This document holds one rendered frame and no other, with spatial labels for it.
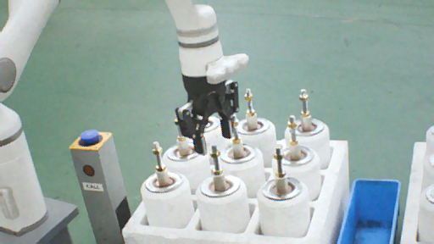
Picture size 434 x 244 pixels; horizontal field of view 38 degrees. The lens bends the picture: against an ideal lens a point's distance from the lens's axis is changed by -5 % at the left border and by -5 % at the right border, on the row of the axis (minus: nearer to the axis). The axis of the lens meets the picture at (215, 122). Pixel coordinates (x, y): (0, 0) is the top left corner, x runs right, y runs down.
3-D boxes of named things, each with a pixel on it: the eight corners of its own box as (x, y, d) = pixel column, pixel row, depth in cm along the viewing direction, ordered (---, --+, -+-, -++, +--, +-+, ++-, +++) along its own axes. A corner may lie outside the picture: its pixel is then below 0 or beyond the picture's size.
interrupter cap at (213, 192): (246, 179, 127) (245, 175, 127) (231, 201, 121) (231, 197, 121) (209, 175, 130) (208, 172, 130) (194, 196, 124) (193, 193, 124)
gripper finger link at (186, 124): (178, 105, 114) (188, 130, 118) (170, 111, 113) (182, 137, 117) (189, 108, 113) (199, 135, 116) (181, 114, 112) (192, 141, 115)
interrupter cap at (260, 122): (274, 131, 142) (274, 129, 142) (240, 139, 142) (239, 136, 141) (264, 117, 149) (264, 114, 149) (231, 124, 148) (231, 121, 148)
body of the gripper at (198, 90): (203, 52, 120) (210, 99, 124) (169, 69, 114) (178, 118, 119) (235, 58, 115) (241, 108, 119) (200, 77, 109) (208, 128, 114)
